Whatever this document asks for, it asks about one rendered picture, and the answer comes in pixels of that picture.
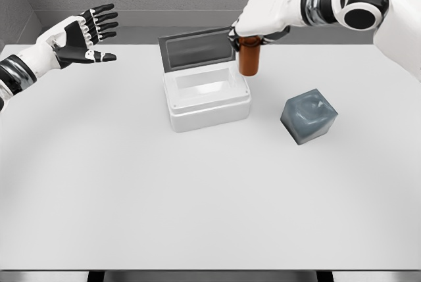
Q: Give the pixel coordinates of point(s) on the brown cylindrical bottle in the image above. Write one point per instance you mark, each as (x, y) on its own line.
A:
(249, 58)

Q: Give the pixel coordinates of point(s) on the white box base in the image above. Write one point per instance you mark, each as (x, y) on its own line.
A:
(207, 98)

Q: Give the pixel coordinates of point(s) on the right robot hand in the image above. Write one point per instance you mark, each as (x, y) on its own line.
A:
(263, 15)

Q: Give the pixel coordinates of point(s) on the grey-blue cube block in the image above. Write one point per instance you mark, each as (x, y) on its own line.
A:
(309, 116)

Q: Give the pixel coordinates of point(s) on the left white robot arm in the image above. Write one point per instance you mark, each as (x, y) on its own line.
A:
(20, 68)

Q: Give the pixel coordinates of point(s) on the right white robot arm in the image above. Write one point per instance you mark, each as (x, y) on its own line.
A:
(361, 2)

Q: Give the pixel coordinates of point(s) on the grey hinged box lid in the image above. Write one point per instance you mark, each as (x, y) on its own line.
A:
(196, 48)

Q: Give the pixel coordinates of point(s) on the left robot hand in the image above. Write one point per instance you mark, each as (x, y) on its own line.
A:
(75, 39)

